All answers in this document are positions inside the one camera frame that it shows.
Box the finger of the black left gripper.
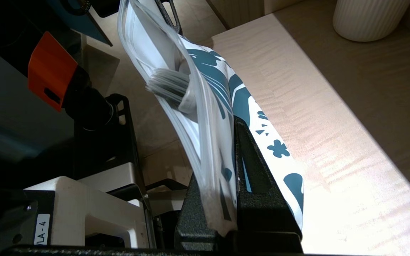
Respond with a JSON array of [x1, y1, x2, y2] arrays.
[[154, 0, 183, 35]]

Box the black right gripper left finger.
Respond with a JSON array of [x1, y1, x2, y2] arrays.
[[175, 174, 227, 250]]

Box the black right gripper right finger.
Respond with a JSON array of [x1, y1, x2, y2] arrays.
[[233, 116, 303, 239]]

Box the grey toothbrush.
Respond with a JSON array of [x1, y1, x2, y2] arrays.
[[145, 68, 198, 114]]

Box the white blue-patterned plastic pouch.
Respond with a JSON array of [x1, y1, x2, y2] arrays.
[[117, 0, 304, 231]]

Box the silver metal chassis block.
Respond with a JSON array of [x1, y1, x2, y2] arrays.
[[80, 162, 145, 192]]

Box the teal blue flat panel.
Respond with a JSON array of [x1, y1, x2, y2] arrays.
[[47, 0, 114, 47]]

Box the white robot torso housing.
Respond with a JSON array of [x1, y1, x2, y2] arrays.
[[23, 176, 156, 249]]

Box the black cylindrical torso joint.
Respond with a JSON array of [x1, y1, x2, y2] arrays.
[[64, 68, 115, 130]]

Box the black robot torso block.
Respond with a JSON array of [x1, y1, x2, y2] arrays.
[[0, 188, 54, 256]]

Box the white ribbed ceramic mug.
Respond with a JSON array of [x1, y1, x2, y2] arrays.
[[332, 0, 410, 42]]

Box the black chassis handle bar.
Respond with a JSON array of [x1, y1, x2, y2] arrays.
[[146, 179, 188, 192]]

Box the black perforated robot frame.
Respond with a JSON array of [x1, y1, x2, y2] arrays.
[[73, 93, 145, 178]]

